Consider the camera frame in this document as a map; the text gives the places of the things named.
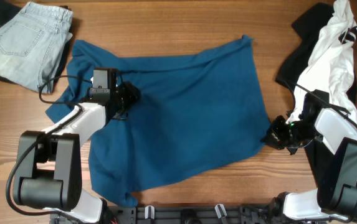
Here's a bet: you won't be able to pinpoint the dark blue shirt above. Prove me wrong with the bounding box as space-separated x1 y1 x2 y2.
46 36 269 207

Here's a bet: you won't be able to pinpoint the black left camera cable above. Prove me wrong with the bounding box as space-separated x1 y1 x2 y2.
5 74 93 217

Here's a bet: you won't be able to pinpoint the light blue folded jeans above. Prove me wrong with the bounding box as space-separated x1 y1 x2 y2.
0 2 73 93

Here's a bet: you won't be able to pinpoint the white shirt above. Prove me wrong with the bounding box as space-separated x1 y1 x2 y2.
285 0 357 150

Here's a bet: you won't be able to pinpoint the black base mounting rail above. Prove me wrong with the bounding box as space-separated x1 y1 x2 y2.
49 203 291 224

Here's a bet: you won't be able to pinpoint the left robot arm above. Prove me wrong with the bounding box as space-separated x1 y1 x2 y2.
6 68 141 223

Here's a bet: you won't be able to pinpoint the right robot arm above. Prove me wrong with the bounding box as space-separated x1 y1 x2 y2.
262 90 357 223

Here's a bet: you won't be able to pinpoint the black garment at right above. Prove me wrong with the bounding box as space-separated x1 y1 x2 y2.
274 2 357 187

